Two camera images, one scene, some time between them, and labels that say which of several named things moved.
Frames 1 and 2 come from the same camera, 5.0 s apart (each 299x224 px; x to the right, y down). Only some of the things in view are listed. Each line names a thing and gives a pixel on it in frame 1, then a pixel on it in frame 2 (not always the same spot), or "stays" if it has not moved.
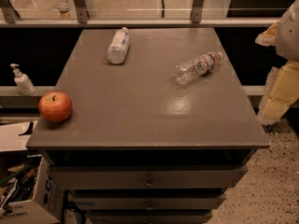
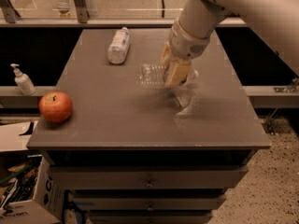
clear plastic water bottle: [198, 67] → [153, 76]
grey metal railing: [78, 15] stays
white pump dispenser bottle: [23, 81] stays
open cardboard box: [29, 191] stays
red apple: [54, 106] stays
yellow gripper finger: [269, 37] → [183, 44]
